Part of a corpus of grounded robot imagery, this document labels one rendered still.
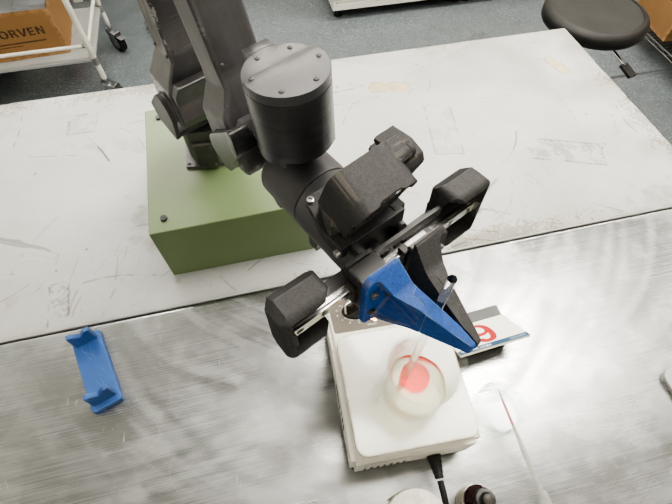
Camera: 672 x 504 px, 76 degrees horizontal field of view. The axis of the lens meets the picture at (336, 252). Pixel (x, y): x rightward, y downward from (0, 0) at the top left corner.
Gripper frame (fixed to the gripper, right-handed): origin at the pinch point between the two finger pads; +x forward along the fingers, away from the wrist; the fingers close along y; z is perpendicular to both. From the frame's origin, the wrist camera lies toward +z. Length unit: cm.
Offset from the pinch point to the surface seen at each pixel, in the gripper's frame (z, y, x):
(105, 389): -22.2, -24.5, -20.7
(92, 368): -24.6, -25.3, -25.4
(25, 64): -90, -12, -218
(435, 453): -21.9, -0.8, 6.6
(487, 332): -23.5, 14.4, 1.0
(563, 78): -25, 67, -25
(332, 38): -113, 132, -179
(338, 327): -19.7, -0.5, -9.6
